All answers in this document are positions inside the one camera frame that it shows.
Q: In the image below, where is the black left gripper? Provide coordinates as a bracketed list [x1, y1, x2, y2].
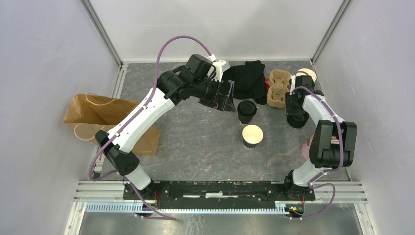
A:
[192, 76, 236, 113]

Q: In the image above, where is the stack of black lids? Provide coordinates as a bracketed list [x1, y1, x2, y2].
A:
[286, 114, 309, 128]

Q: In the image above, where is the black cup lid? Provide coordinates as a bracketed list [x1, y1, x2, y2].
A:
[237, 100, 257, 117]

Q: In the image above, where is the stack of white paper cups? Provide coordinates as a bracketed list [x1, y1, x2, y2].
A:
[296, 68, 317, 82]

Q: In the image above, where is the black paper coffee cup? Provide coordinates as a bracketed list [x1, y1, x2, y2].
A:
[242, 125, 264, 149]
[238, 110, 256, 125]

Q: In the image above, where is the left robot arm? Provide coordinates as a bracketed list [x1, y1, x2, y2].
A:
[94, 54, 235, 200]

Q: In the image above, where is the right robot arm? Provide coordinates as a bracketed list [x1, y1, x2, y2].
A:
[282, 75, 357, 200]

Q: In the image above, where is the brown cardboard cup carrier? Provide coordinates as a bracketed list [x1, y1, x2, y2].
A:
[267, 69, 291, 108]

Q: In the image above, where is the black cloth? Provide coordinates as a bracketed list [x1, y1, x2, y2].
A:
[223, 60, 268, 105]

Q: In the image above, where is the pink straw holder cup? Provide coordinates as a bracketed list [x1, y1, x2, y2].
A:
[301, 134, 314, 160]

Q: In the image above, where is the brown paper bag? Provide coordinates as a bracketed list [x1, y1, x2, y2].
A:
[63, 93, 161, 157]

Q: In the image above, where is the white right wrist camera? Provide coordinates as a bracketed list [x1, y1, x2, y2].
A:
[289, 74, 296, 94]

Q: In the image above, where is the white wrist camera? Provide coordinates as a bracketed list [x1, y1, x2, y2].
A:
[289, 74, 296, 94]
[207, 54, 230, 82]

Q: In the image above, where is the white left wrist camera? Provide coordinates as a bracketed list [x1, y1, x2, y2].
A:
[207, 54, 230, 82]

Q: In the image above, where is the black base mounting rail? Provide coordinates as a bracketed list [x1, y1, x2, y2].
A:
[140, 181, 316, 209]

